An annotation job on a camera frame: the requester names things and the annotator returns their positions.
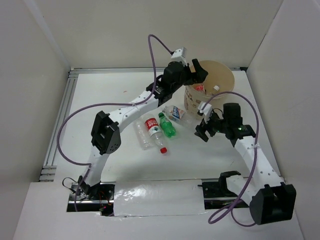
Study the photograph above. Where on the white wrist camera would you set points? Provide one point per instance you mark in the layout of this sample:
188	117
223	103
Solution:
205	110
179	55

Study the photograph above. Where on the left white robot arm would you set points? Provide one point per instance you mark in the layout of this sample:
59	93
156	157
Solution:
107	127

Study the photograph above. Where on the red cola bottle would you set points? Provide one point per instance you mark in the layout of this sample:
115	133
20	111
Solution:
199	88

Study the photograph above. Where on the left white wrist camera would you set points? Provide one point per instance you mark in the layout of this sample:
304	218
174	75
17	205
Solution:
179	55

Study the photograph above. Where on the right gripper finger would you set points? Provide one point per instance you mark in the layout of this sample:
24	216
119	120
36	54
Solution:
203	126
202	135

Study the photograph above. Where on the red label water bottle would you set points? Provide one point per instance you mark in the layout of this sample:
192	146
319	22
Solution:
155	132

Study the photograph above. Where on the clear bottle white cap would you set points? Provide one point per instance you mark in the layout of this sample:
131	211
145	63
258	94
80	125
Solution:
142	134

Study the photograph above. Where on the green plastic bottle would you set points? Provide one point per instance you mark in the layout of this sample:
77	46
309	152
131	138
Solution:
166	126

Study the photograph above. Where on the blue white label bottle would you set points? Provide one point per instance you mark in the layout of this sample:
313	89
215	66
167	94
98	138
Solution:
179	116

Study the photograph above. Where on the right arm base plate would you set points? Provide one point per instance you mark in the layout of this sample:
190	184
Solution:
214	197

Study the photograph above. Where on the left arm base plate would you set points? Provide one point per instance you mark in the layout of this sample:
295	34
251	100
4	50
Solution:
101	203

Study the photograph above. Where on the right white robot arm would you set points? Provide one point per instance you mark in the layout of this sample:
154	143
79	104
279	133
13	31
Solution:
267	195

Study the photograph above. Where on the white taped cover sheet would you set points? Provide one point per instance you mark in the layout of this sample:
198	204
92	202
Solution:
158	198

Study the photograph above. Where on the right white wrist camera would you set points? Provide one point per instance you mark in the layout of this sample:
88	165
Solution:
205	110

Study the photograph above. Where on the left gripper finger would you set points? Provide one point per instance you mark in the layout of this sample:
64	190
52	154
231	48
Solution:
192	83
199	75

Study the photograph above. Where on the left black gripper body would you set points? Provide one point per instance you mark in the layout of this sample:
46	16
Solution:
186	75

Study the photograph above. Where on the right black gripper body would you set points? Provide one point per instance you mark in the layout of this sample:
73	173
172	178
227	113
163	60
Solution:
218	125

